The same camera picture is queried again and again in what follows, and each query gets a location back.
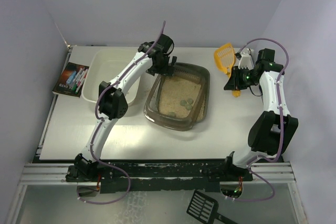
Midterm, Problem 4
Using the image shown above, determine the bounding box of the yellow litter scoop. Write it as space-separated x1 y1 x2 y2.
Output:
213 42 242 98

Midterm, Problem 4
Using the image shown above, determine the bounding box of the brown litter box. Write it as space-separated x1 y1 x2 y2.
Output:
143 63 211 131

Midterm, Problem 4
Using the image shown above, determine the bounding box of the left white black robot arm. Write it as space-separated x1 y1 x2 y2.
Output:
74 34 176 178

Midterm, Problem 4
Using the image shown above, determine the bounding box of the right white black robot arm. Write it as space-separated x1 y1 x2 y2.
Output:
224 48 299 176

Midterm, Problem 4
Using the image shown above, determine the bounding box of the green clump three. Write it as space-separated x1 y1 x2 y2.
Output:
180 100 187 106

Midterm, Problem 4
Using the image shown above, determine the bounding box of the green clump four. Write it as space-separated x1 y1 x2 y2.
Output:
185 104 192 111

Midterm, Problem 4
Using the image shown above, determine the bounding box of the pack of markers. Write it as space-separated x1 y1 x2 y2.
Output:
65 67 89 93

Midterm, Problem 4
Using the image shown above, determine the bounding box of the dark book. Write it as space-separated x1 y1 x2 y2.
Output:
52 62 89 98

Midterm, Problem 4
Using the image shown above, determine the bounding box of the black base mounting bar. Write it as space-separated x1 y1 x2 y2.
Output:
65 159 253 194

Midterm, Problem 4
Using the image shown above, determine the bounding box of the black slotted spatula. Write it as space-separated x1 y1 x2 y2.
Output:
186 190 237 224

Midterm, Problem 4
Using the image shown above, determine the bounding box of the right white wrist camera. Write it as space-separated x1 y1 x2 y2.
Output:
235 49 254 70

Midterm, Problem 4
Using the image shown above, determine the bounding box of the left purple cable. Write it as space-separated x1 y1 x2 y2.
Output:
76 20 132 204

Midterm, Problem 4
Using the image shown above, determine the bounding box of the purple cable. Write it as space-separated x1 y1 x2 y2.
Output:
76 20 132 204
225 37 291 201

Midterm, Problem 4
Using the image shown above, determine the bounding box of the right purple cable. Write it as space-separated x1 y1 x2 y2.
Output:
225 37 291 201

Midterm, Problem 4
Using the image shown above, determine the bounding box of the aluminium rail frame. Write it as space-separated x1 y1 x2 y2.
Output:
21 163 296 183

